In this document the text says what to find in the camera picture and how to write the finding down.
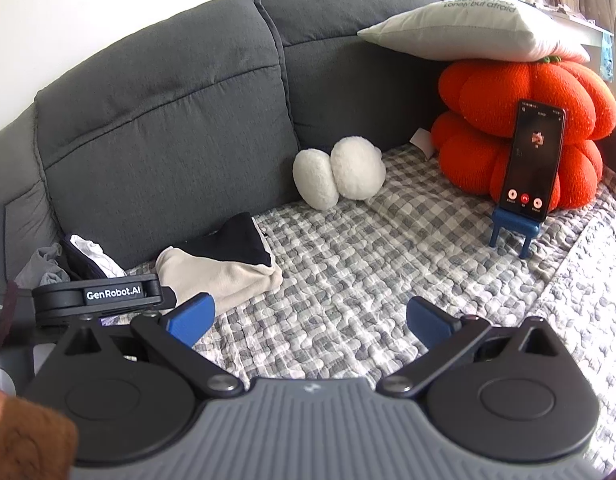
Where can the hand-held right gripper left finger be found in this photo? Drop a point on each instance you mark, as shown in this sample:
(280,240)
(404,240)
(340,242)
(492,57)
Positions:
(190,317)

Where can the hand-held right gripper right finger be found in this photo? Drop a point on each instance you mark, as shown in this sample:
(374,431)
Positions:
(430,320)

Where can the beige garment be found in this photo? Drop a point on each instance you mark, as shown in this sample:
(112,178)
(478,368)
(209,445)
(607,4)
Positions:
(218,280)

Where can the white cloth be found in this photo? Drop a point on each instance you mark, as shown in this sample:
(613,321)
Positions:
(100,260)

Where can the dark cloth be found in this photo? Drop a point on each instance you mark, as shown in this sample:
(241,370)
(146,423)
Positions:
(70,260)

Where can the grey cloth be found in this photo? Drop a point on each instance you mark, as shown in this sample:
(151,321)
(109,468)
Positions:
(43,265)

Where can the grey checkered quilt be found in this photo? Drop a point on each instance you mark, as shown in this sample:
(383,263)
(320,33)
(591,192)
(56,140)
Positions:
(363,260)

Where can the blue chair phone stand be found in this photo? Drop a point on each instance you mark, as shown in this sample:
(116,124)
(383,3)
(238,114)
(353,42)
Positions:
(512,230)

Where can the white plush toy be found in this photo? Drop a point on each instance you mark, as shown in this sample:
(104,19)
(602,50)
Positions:
(353,170)

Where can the white label tag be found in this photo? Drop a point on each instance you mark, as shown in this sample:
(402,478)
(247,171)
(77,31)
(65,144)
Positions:
(422,142)

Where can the black smartphone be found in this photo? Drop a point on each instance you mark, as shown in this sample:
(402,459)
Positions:
(532,160)

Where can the grey sofa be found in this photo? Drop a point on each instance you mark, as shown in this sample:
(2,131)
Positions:
(163,110)

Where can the white pillow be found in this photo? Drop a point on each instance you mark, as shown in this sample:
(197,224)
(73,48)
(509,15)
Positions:
(472,30)

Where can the blue printed bag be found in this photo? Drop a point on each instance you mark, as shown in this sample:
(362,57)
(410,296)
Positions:
(607,55)

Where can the white bookshelf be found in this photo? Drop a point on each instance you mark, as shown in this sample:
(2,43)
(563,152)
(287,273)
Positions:
(577,15)

